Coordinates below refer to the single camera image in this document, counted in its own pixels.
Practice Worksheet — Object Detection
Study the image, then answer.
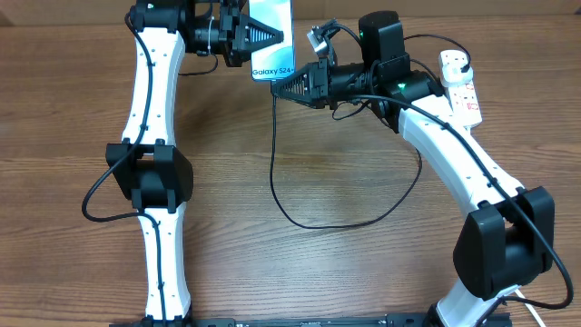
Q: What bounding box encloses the black USB charging cable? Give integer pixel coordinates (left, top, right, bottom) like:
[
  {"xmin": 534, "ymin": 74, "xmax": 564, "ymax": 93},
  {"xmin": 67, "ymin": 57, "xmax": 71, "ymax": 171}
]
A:
[{"xmin": 269, "ymin": 34, "xmax": 472, "ymax": 230}]

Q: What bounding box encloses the white charger plug adapter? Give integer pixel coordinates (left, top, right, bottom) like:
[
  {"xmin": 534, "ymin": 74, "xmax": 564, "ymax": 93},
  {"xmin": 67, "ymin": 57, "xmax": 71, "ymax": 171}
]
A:
[{"xmin": 440, "ymin": 64, "xmax": 474, "ymax": 87}]

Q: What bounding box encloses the blue screen smartphone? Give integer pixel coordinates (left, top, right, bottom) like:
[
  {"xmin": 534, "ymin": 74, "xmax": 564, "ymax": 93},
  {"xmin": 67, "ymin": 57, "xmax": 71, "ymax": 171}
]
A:
[{"xmin": 249, "ymin": 0, "xmax": 296, "ymax": 82}]

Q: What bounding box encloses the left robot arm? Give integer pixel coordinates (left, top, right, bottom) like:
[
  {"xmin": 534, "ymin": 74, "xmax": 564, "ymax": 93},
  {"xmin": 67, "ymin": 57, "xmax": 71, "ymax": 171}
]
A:
[{"xmin": 105, "ymin": 1, "xmax": 285, "ymax": 326}]

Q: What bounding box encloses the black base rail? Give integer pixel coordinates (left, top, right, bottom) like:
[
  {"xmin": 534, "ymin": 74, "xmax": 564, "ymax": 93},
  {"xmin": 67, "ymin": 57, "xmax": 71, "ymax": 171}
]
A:
[{"xmin": 108, "ymin": 312, "xmax": 514, "ymax": 327}]

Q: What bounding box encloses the white power strip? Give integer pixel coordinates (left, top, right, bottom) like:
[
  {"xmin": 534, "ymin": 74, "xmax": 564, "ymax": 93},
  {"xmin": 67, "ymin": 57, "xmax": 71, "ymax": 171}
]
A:
[{"xmin": 438, "ymin": 49, "xmax": 482, "ymax": 131}]

